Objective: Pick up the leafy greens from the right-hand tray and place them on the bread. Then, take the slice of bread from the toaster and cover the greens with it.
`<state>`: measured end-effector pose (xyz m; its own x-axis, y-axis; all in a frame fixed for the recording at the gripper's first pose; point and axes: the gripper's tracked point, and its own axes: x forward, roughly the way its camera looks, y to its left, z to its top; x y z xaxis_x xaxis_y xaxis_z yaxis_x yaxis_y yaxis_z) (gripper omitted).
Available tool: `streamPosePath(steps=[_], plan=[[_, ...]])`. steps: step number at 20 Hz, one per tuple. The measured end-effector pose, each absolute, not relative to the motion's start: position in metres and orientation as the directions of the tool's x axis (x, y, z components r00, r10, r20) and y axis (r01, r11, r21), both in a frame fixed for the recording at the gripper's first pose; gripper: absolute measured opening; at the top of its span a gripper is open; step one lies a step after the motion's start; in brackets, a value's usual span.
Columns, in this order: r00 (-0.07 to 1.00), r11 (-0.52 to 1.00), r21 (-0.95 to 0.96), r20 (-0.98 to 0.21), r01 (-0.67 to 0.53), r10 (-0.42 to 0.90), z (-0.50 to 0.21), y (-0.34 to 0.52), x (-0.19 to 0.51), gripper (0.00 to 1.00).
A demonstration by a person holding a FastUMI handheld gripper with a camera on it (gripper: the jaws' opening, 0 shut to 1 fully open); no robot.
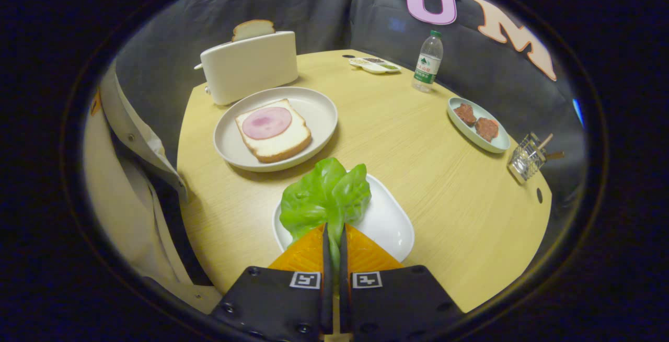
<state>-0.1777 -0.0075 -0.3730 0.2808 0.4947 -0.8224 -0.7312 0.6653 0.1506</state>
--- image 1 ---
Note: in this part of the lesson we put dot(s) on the black backdrop cloth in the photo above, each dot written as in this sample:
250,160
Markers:
324,12

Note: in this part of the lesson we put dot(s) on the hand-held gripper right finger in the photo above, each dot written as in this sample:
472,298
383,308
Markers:
345,300

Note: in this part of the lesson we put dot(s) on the long wooden stick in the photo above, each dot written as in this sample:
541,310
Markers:
544,141

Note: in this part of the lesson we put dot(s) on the white square plate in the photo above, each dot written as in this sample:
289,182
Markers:
384,221

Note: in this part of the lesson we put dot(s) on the clear utensil holder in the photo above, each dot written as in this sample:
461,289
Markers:
525,161

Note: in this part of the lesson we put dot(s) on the short wooden stick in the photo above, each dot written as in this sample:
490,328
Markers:
555,155

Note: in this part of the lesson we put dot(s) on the bread slice with brown crust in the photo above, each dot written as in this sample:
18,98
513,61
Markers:
285,143

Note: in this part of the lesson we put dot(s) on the pale blue oval plate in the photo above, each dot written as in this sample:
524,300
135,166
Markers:
466,130

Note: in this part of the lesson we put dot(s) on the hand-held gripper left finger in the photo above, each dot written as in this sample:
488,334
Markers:
327,289

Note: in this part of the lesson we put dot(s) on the beige jacket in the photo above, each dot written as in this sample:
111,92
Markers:
120,185

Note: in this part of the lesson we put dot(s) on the green lettuce leaf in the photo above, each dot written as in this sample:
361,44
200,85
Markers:
319,195

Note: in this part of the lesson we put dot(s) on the reddish brown meat patty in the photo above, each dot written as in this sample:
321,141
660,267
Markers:
487,128

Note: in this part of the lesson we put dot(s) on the round white plate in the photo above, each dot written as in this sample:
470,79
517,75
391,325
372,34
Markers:
319,112

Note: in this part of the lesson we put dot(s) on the toasted bread slice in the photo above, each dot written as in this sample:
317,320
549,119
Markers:
253,29

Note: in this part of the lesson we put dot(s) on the white divided seasoning tray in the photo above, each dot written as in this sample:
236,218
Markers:
373,67

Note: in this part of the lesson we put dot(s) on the clear plastic water bottle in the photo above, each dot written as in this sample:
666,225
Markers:
427,65

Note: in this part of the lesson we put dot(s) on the pink ham slice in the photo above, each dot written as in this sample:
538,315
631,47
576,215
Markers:
266,122

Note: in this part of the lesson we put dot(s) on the dark brown meat patty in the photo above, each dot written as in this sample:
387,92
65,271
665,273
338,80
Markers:
464,114

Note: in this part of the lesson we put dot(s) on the white toaster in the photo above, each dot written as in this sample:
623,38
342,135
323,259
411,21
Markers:
245,67

